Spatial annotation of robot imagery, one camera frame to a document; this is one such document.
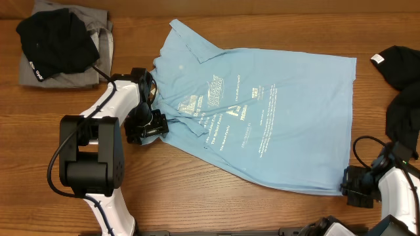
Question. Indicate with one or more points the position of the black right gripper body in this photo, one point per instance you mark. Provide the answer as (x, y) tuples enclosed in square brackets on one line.
[(361, 186)]

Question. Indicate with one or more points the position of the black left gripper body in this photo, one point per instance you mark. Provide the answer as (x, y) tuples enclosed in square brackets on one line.
[(142, 118)]

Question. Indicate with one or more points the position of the light blue t-shirt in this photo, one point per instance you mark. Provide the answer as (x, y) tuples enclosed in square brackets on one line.
[(280, 119)]

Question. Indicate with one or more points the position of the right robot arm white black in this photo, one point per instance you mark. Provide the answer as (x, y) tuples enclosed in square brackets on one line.
[(399, 191)]

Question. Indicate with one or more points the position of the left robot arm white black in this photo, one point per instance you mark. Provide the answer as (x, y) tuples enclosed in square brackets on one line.
[(90, 153)]

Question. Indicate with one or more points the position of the folded grey garment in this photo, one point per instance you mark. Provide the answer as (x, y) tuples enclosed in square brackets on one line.
[(100, 29)]

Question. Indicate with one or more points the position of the folded black garment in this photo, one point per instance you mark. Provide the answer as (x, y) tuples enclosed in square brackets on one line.
[(56, 41)]

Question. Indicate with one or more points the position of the unfolded black garment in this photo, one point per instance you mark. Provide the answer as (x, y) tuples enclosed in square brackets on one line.
[(399, 66)]

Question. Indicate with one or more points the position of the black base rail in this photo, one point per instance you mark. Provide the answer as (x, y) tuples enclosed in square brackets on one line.
[(284, 231)]

